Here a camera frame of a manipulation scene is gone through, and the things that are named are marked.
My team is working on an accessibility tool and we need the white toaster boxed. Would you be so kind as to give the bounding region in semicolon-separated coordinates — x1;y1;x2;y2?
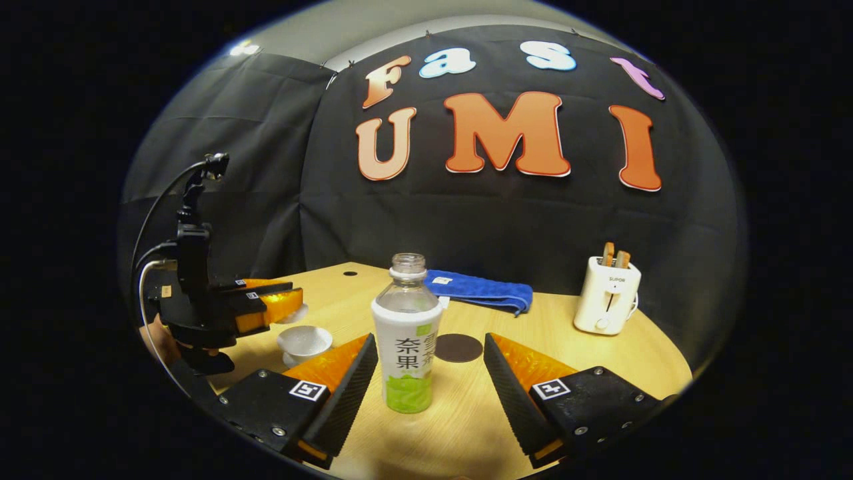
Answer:
573;256;642;336

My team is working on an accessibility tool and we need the clear water bottle white label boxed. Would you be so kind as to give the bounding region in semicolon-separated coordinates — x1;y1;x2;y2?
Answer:
371;253;444;415

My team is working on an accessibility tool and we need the white teacup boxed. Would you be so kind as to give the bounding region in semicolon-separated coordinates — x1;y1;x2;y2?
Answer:
277;325;333;364

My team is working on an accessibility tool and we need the dark brown round coaster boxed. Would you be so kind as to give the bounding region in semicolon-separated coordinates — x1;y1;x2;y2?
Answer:
434;333;484;363

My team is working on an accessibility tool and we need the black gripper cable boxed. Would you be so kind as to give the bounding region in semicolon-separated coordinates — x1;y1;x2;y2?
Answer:
131;159;209;271

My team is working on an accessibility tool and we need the blue folded towel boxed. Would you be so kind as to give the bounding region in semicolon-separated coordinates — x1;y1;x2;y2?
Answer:
424;269;534;316

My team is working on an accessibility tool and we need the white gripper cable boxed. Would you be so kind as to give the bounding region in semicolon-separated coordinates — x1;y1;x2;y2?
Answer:
137;259;191;397

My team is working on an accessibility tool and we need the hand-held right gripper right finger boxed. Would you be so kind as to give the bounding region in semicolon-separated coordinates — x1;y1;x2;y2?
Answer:
484;333;667;469

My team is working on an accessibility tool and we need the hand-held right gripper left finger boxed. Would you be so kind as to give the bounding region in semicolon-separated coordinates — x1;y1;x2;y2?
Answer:
217;333;379;471

